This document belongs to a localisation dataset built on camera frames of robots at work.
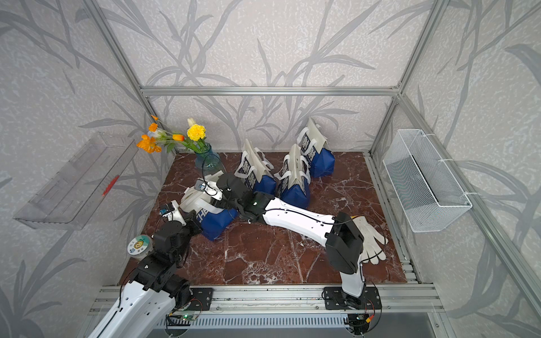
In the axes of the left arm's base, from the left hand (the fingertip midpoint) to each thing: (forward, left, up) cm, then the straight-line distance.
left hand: (198, 211), depth 77 cm
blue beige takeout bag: (+2, 0, +4) cm, 4 cm away
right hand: (+8, -8, +9) cm, 14 cm away
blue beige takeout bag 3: (+9, -36, +8) cm, 37 cm away
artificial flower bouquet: (+32, +23, +8) cm, 40 cm away
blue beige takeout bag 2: (+16, -21, +5) cm, 27 cm away
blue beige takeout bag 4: (+30, -48, +1) cm, 56 cm away
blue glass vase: (+29, +5, -5) cm, 30 cm away
